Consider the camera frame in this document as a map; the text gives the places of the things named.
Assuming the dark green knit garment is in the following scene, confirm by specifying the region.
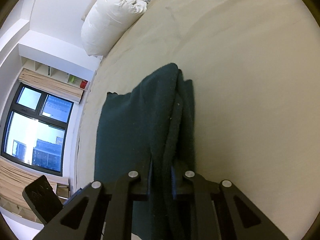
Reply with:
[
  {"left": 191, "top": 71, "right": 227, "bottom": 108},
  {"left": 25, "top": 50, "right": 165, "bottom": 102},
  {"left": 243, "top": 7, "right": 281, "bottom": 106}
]
[{"left": 94, "top": 63, "right": 195, "bottom": 239}]

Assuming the beige curtain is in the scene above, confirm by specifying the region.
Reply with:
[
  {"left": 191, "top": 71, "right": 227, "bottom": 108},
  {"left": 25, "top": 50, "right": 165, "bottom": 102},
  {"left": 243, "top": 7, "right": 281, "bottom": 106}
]
[{"left": 1, "top": 68, "right": 83, "bottom": 222}]

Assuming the black framed window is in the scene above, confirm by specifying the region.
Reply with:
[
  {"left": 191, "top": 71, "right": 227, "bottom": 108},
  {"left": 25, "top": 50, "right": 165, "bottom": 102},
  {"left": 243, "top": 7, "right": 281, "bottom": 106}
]
[{"left": 1, "top": 84, "right": 73, "bottom": 176}]

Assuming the red box on shelf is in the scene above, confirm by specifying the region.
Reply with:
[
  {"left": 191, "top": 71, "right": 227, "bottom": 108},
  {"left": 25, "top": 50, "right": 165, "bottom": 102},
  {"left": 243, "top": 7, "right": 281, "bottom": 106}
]
[{"left": 80, "top": 80, "right": 88, "bottom": 89}]

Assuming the beige bed sheet mattress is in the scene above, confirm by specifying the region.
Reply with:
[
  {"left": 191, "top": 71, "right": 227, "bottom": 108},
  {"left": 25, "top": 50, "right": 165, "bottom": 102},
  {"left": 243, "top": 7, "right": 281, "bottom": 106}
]
[{"left": 76, "top": 0, "right": 319, "bottom": 239}]

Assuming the white folded duvet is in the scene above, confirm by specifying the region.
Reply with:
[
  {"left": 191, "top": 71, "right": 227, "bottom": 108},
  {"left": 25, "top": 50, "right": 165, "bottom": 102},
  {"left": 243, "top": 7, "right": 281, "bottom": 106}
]
[{"left": 81, "top": 0, "right": 147, "bottom": 56}]

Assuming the white wall shelf niche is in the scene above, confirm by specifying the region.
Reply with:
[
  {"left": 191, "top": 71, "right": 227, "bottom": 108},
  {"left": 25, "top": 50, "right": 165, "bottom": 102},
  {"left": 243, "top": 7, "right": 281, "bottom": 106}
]
[{"left": 18, "top": 43, "right": 96, "bottom": 90}]

